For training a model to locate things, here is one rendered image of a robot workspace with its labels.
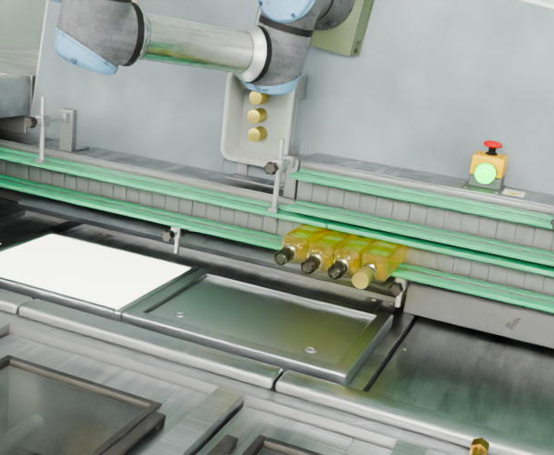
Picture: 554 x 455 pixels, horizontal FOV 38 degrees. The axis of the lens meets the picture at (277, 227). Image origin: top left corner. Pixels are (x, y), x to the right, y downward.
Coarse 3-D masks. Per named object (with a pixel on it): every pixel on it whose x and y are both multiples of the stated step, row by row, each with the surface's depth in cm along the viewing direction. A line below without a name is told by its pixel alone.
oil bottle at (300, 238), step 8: (304, 224) 177; (296, 232) 170; (304, 232) 170; (312, 232) 171; (320, 232) 173; (288, 240) 165; (296, 240) 165; (304, 240) 165; (312, 240) 169; (296, 248) 164; (304, 248) 165; (296, 256) 165; (304, 256) 166; (296, 264) 166
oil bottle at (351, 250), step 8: (352, 240) 170; (360, 240) 170; (368, 240) 171; (376, 240) 173; (336, 248) 164; (344, 248) 163; (352, 248) 164; (360, 248) 165; (336, 256) 162; (344, 256) 161; (352, 256) 161; (360, 256) 162; (352, 264) 161; (352, 272) 161
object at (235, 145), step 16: (240, 96) 195; (272, 96) 193; (288, 96) 192; (224, 112) 191; (240, 112) 197; (272, 112) 194; (288, 112) 185; (224, 128) 192; (240, 128) 198; (272, 128) 195; (288, 128) 186; (224, 144) 193; (240, 144) 199; (256, 144) 198; (272, 144) 196; (288, 144) 187; (240, 160) 192; (256, 160) 191
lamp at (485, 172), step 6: (486, 162) 171; (480, 168) 170; (486, 168) 170; (492, 168) 170; (480, 174) 170; (486, 174) 170; (492, 174) 170; (480, 180) 171; (486, 180) 170; (492, 180) 170
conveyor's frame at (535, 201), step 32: (0, 128) 229; (96, 160) 204; (128, 160) 207; (160, 160) 211; (320, 160) 184; (352, 160) 189; (256, 192) 189; (448, 192) 171; (480, 192) 169; (512, 192) 172
